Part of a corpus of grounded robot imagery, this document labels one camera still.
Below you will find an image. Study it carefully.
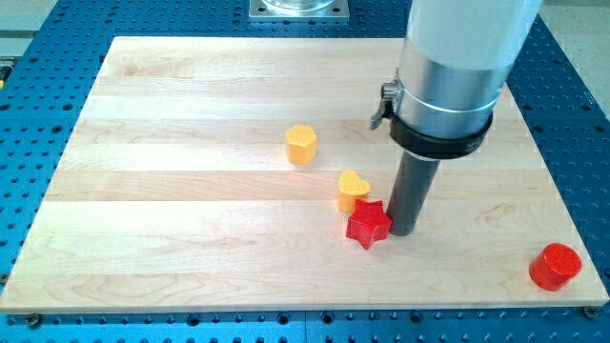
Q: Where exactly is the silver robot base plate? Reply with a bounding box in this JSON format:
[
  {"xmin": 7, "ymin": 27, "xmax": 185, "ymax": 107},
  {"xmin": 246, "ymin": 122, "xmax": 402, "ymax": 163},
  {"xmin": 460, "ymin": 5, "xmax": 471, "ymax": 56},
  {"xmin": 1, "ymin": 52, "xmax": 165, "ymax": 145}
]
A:
[{"xmin": 249, "ymin": 0, "xmax": 350, "ymax": 21}]

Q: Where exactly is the yellow heart block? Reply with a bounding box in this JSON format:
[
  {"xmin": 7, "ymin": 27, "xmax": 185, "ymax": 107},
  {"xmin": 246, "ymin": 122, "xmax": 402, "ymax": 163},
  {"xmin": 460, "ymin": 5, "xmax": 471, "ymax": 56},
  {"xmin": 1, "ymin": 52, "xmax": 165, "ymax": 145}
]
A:
[{"xmin": 337, "ymin": 170, "xmax": 371, "ymax": 212}]

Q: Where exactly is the red cylinder block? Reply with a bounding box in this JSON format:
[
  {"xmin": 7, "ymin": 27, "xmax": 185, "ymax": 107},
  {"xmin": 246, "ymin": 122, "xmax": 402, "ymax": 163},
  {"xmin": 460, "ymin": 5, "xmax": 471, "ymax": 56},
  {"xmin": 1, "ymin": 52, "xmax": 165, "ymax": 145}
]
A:
[{"xmin": 528, "ymin": 243, "xmax": 582, "ymax": 292}]

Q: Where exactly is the red star block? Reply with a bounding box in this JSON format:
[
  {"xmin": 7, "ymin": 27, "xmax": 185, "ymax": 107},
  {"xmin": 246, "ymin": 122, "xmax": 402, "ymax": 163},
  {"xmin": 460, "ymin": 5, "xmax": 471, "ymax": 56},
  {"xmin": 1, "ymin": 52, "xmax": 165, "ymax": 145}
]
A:
[{"xmin": 345, "ymin": 199, "xmax": 393, "ymax": 250}]

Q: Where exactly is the light wooden board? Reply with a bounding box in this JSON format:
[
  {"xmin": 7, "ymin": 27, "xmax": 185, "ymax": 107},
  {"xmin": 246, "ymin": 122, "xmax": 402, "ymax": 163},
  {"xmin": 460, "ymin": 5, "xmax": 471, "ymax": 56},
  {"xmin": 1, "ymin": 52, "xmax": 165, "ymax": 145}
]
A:
[{"xmin": 1, "ymin": 37, "xmax": 608, "ymax": 314}]

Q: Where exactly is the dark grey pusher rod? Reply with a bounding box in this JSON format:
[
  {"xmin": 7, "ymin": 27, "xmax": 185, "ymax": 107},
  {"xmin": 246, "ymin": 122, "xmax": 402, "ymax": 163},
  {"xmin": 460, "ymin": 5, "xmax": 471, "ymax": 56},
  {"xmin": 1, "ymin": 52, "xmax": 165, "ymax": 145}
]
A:
[{"xmin": 386, "ymin": 151, "xmax": 439, "ymax": 236}]

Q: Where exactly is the yellow hexagon block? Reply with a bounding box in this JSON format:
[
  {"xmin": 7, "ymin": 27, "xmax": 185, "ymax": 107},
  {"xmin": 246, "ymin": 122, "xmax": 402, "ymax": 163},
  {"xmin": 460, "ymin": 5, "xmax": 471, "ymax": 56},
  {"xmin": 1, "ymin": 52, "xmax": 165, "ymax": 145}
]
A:
[{"xmin": 285, "ymin": 124, "xmax": 317, "ymax": 165}]

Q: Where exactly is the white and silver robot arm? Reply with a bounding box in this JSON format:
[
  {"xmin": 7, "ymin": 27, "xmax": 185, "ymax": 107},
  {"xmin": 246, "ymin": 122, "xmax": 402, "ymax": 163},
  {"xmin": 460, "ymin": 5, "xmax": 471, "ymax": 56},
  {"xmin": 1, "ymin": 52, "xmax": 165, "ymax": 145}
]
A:
[{"xmin": 397, "ymin": 0, "xmax": 542, "ymax": 139}]

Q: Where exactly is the black clamp with lever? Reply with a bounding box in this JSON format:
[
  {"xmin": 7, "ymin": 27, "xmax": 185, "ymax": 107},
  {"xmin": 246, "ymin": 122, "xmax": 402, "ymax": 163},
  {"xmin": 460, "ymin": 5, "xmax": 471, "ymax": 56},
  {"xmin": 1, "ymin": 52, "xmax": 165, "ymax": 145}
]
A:
[{"xmin": 369, "ymin": 79, "xmax": 493, "ymax": 160}]

